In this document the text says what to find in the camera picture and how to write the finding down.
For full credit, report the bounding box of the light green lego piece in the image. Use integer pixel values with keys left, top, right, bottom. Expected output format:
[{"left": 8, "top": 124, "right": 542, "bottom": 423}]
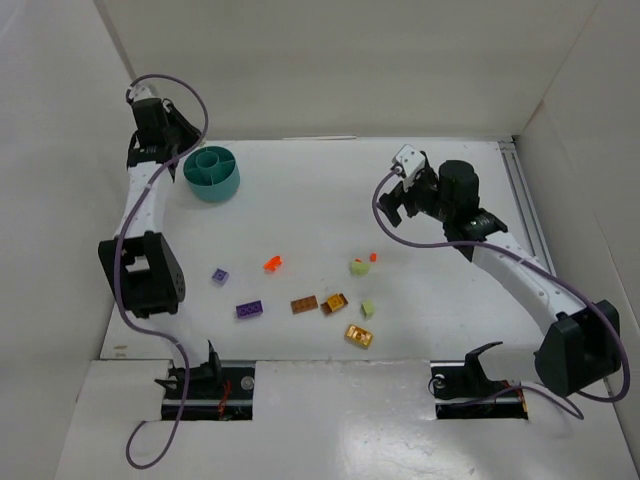
[{"left": 350, "top": 261, "right": 371, "bottom": 276}]

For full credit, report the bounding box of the small light green lego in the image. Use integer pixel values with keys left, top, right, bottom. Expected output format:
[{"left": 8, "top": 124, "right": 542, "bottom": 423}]
[{"left": 360, "top": 299, "right": 376, "bottom": 319}]

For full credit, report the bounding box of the orange translucent lego brick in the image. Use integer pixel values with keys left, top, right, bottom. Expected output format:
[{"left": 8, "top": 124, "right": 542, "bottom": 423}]
[{"left": 320, "top": 293, "right": 348, "bottom": 316}]

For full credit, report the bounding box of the yellow lego brick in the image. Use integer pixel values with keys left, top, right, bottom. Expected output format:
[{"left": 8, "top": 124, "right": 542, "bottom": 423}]
[{"left": 344, "top": 324, "right": 374, "bottom": 349}]

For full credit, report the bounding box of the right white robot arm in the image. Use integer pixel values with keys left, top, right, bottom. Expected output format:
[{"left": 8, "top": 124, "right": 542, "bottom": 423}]
[{"left": 371, "top": 151, "right": 631, "bottom": 403}]

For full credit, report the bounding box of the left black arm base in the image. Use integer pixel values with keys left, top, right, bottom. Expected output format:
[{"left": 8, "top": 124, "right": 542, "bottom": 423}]
[{"left": 154, "top": 341, "right": 256, "bottom": 422}]

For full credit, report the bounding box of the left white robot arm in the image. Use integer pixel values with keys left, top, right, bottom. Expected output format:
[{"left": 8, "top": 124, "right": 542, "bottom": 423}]
[{"left": 98, "top": 97, "right": 201, "bottom": 352}]

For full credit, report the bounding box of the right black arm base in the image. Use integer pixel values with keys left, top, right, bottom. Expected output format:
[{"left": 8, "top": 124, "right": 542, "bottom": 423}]
[{"left": 428, "top": 342, "right": 528, "bottom": 420}]

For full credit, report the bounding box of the teal round divided container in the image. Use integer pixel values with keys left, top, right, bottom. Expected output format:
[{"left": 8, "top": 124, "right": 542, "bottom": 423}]
[{"left": 183, "top": 146, "right": 240, "bottom": 204}]

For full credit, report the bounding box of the brown flat lego plate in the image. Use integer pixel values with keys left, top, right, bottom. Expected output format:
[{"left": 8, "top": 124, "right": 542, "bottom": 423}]
[{"left": 290, "top": 295, "right": 319, "bottom": 315}]

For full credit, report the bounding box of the red orange lego piece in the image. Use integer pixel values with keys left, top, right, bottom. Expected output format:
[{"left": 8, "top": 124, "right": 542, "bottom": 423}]
[{"left": 263, "top": 255, "right": 283, "bottom": 273}]

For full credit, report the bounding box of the small purple square lego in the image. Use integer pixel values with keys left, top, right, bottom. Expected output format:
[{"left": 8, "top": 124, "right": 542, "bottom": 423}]
[{"left": 211, "top": 268, "right": 229, "bottom": 285}]

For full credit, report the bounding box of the purple long lego brick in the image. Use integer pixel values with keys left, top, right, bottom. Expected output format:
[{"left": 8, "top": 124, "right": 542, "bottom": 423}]
[{"left": 235, "top": 300, "right": 264, "bottom": 320}]

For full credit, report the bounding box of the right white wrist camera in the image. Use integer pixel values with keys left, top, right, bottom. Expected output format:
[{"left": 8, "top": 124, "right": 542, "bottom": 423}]
[{"left": 391, "top": 144, "right": 426, "bottom": 192}]

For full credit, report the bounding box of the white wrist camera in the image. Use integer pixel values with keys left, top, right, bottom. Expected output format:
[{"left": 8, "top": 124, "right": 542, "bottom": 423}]
[
  {"left": 125, "top": 82, "right": 158, "bottom": 105},
  {"left": 391, "top": 144, "right": 426, "bottom": 192}
]

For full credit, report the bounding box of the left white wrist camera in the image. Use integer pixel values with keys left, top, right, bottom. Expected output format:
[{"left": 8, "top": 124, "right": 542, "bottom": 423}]
[{"left": 125, "top": 82, "right": 158, "bottom": 105}]

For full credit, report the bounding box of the aluminium rail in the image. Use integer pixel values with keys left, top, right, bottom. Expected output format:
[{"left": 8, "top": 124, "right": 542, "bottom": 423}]
[{"left": 498, "top": 139, "right": 556, "bottom": 274}]

